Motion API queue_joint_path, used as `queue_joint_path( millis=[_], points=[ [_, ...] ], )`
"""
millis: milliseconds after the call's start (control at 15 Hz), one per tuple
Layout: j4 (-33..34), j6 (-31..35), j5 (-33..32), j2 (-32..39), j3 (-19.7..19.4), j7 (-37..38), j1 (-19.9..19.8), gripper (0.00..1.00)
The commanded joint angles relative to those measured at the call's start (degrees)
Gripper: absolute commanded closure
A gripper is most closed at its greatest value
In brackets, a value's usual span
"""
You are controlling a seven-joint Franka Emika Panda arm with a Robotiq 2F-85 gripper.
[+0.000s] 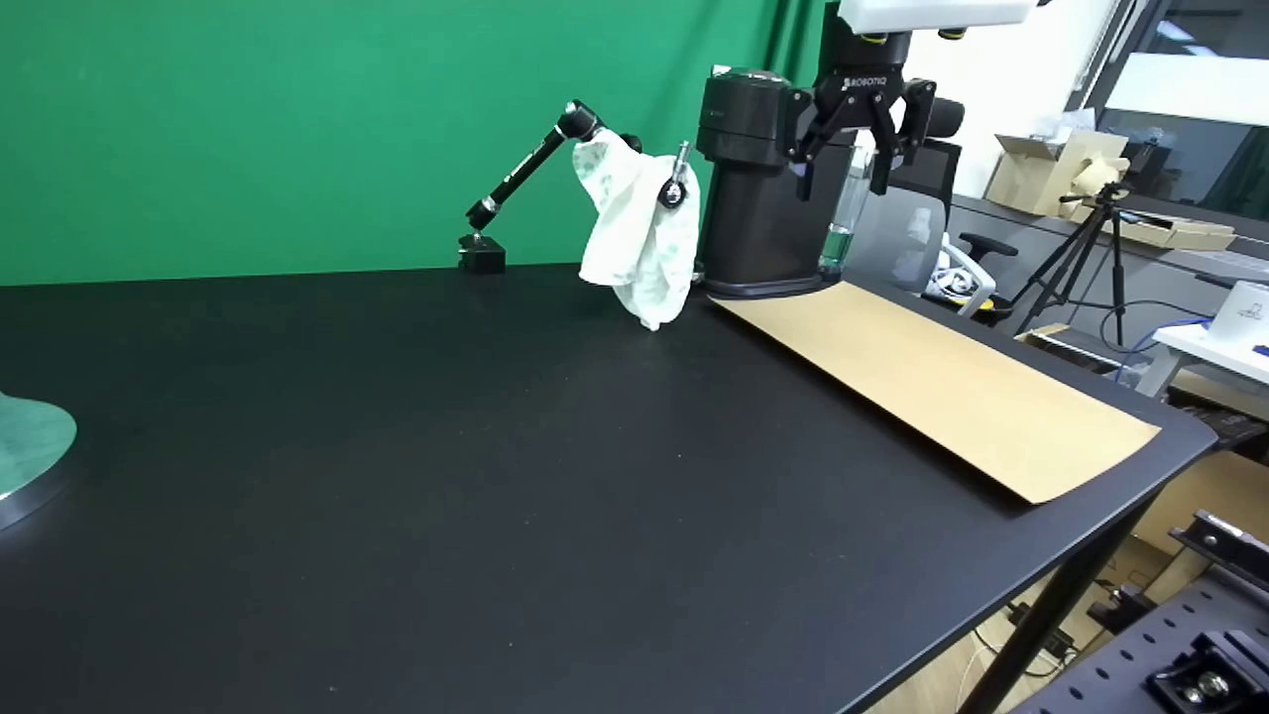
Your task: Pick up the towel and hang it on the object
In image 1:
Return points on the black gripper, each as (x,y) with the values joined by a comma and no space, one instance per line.
(863,73)

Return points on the white towel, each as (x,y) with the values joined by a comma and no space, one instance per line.
(638,223)

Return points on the black office chair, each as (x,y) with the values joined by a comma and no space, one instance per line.
(944,163)

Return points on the grey mesh chair backrest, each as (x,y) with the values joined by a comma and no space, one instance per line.
(897,244)

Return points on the black coffee machine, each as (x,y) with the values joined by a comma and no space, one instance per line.
(755,201)

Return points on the small white device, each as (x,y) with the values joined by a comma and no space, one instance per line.
(955,277)

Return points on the open cardboard box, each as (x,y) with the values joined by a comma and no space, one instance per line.
(1045,174)

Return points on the brown cardboard sheet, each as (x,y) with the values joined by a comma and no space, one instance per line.
(926,379)

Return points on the white paper sheet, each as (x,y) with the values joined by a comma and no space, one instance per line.
(1221,338)

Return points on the black table leg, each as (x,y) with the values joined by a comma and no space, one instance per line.
(1045,622)

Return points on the black perforated metal plate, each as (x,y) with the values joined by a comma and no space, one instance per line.
(1122,660)

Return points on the green curtain backdrop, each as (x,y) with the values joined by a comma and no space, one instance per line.
(240,133)

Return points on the green plate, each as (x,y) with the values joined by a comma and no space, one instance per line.
(26,441)

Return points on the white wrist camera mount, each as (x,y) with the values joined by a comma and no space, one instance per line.
(932,14)

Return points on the black camera tripod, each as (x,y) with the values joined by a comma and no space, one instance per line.
(1113,252)

